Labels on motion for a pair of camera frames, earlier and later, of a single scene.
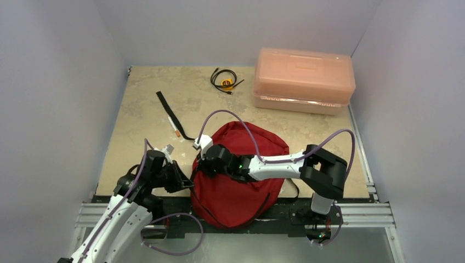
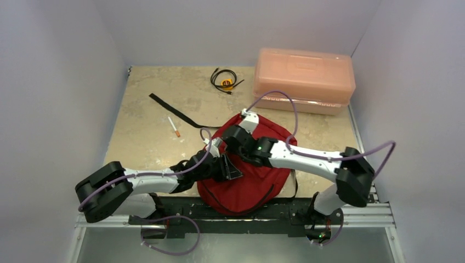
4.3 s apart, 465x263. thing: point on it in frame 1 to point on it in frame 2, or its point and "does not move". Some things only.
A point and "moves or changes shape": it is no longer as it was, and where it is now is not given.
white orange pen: (177, 132) does not move
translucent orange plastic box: (303, 81) does not move
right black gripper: (207, 159) to (232, 134)
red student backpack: (226, 203) moves or changes shape
